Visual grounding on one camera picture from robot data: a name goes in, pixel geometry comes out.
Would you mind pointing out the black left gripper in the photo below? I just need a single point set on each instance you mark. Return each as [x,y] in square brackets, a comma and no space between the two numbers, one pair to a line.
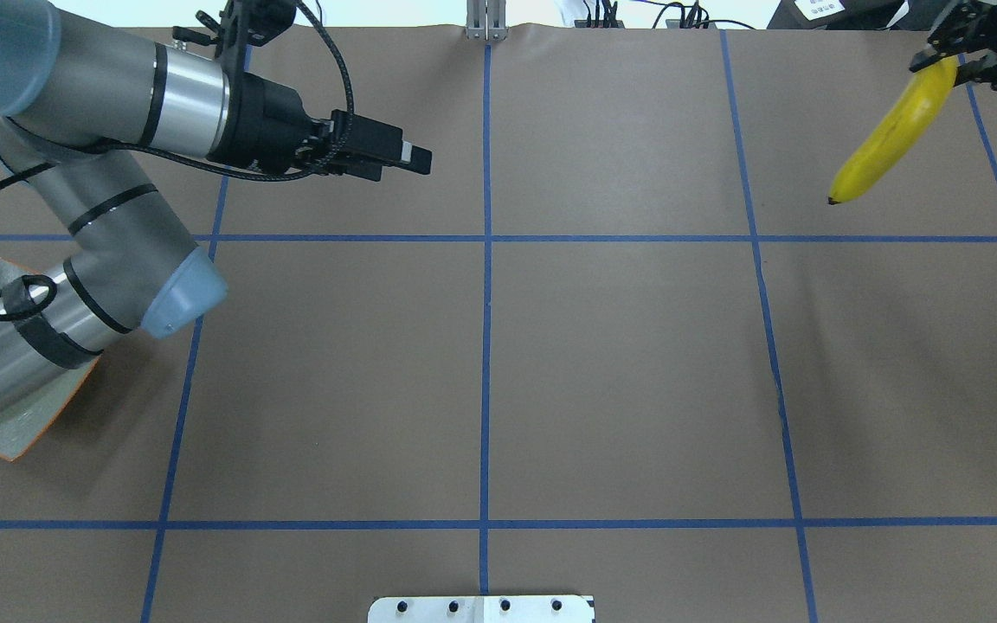
[266,119]

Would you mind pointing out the ripe yellow banana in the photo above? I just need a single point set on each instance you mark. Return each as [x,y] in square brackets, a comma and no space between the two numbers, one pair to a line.
[910,116]

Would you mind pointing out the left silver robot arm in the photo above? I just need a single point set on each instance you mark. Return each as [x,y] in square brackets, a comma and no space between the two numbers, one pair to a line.
[79,98]

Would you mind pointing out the grey square plate orange rim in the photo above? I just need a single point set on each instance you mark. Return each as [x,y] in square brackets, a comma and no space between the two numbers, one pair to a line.
[22,407]

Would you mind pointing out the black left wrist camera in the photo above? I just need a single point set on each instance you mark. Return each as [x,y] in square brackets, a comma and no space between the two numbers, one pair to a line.
[239,24]

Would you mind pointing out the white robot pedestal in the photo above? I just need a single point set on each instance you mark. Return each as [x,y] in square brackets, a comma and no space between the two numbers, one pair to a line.
[484,608]

